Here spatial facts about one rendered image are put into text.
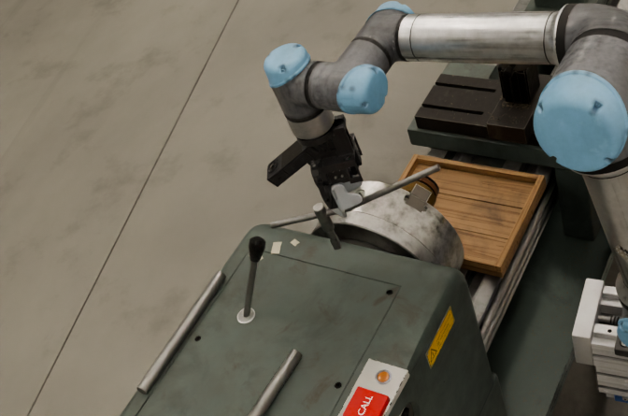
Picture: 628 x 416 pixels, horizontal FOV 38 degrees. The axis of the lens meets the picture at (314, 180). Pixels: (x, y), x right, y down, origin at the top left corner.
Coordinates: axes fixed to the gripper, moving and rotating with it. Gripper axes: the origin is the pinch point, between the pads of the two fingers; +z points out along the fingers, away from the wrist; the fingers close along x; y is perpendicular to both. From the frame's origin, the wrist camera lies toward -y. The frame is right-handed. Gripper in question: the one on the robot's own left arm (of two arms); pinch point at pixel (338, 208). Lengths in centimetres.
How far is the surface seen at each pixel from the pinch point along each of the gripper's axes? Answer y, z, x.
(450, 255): 14.9, 29.2, 9.5
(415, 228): 9.9, 19.6, 10.0
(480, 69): 27, 47, 91
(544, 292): 30, 86, 41
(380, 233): 3.4, 16.4, 7.7
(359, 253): -0.3, 13.7, 0.9
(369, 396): 1.2, 12.9, -32.0
